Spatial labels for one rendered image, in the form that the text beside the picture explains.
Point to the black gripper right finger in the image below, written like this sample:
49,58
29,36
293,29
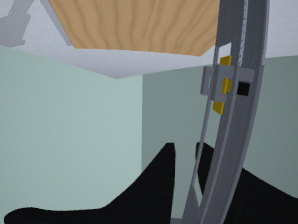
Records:
254,201

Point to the wooden board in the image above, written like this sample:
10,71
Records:
180,27

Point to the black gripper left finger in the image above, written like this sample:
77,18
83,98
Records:
149,200

